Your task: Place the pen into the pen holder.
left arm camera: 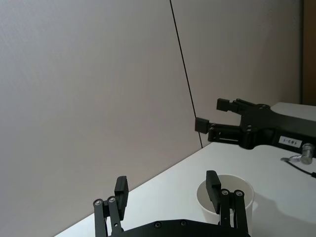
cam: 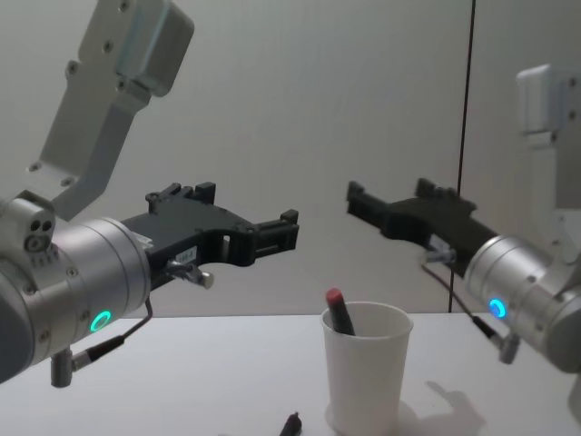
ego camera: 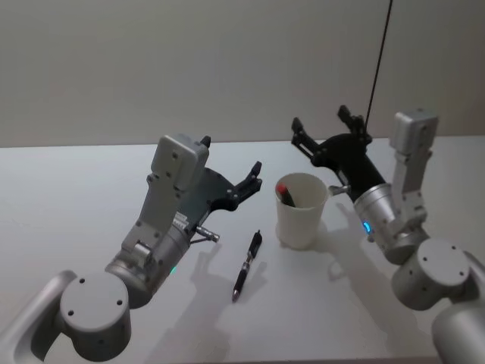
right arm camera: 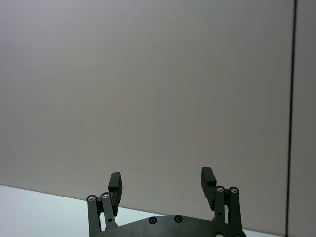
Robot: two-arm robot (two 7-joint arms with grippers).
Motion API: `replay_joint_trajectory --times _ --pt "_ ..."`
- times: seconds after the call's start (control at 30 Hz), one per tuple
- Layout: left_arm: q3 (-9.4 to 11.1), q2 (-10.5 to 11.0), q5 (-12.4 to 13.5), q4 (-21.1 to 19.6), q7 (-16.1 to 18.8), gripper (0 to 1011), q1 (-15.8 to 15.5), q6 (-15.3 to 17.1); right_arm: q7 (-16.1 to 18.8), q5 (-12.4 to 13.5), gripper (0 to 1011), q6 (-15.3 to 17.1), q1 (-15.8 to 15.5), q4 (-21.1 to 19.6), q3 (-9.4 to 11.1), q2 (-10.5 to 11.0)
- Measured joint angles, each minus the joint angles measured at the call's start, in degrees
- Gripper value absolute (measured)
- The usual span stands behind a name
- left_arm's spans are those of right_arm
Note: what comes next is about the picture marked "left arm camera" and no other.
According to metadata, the thin dark cable silver plug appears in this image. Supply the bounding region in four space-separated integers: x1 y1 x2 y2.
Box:
280 142 316 179

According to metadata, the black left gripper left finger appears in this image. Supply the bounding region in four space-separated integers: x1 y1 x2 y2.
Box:
93 175 130 237

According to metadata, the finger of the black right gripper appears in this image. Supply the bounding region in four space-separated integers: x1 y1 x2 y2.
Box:
216 98 258 116
195 117 250 149

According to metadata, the white paper cup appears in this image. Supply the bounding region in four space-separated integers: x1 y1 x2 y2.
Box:
196 174 255 237

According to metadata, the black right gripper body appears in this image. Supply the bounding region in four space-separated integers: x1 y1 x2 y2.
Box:
239 104 316 150

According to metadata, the brown wooden panel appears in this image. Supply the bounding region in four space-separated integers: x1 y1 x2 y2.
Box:
303 0 316 106

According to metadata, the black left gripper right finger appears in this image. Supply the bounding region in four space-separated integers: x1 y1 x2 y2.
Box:
205 170 250 235

